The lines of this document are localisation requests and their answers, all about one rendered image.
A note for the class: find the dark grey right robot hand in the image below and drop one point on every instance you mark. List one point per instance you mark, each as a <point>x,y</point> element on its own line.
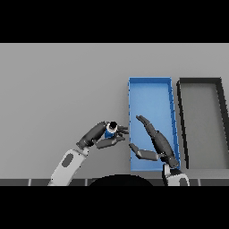
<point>162,144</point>

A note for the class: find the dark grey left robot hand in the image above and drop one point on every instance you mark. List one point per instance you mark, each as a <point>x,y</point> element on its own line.
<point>94,134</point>

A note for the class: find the blue pipe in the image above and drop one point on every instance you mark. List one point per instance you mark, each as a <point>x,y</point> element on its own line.
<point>111,130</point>

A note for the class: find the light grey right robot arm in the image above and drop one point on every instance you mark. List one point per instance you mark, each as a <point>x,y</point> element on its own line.
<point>174,176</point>

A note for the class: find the blue bin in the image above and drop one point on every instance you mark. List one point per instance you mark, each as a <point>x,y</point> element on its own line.
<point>151,119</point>

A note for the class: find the dark grey bin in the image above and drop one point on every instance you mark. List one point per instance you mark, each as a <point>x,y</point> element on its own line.
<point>202,122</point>

